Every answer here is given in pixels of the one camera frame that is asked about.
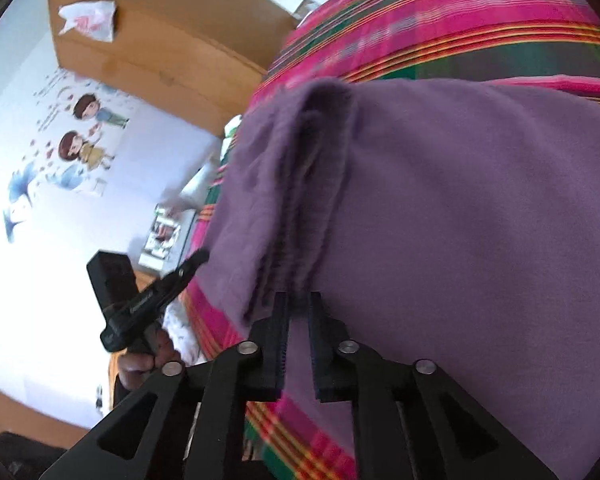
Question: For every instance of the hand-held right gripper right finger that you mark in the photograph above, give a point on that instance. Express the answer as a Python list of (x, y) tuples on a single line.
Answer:
[(319, 355)]

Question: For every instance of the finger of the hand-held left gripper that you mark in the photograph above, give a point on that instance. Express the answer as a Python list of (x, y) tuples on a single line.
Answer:
[(192, 266)]

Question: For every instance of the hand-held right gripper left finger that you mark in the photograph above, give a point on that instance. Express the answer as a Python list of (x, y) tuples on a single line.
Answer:
[(280, 350)]

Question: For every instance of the purple pants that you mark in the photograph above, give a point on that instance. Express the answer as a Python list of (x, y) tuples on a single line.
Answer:
[(430, 235)]

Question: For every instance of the person's left hand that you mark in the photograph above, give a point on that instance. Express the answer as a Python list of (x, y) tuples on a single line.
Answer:
[(140, 367)]

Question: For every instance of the white floral bed sheet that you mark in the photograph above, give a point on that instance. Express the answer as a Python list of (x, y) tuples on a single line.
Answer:
[(180, 330)]

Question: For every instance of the green tissue pack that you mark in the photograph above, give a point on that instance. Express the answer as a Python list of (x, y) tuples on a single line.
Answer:
[(231, 135)]

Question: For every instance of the wooden wardrobe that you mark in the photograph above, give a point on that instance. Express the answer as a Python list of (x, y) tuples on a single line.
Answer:
[(170, 50)]

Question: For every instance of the white plastic bag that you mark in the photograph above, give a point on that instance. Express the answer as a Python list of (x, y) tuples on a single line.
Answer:
[(87, 19)]

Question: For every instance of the pink green plaid blanket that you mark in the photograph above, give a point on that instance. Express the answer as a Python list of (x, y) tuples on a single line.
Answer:
[(430, 5)]

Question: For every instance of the cartoon wall sticker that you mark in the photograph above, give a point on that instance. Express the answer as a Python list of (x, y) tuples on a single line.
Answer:
[(80, 150)]

